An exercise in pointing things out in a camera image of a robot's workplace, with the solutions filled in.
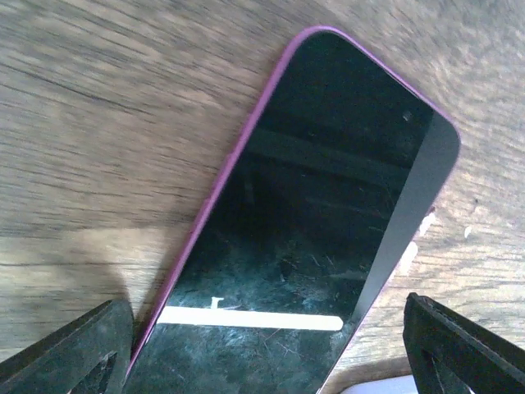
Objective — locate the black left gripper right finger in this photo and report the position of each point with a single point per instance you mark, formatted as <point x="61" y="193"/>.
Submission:
<point x="449" y="353"/>

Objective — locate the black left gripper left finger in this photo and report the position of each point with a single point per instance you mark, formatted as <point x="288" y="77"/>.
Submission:
<point x="88" y="355"/>

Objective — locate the lavender phone case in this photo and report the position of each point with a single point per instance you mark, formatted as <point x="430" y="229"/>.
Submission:
<point x="398" y="385"/>

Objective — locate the dark red smartphone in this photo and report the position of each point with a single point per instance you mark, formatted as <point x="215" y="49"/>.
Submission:
<point x="332" y="175"/>

